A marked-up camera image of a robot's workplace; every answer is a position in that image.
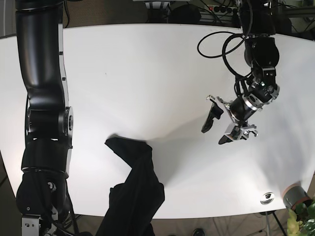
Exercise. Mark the grey plant pot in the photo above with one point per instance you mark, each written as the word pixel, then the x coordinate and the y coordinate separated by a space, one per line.
pixel 294 195

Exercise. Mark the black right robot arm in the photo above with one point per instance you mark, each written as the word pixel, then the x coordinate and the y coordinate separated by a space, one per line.
pixel 42 196

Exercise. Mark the green potted plant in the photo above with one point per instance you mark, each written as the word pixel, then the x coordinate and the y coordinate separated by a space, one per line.
pixel 301 221

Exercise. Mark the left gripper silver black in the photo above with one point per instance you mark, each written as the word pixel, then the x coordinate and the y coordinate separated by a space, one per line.
pixel 239 110

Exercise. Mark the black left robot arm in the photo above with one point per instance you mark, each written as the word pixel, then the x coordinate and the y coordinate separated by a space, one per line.
pixel 259 87

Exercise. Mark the right silver table grommet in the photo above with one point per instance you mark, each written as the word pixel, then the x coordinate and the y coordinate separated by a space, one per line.
pixel 267 198

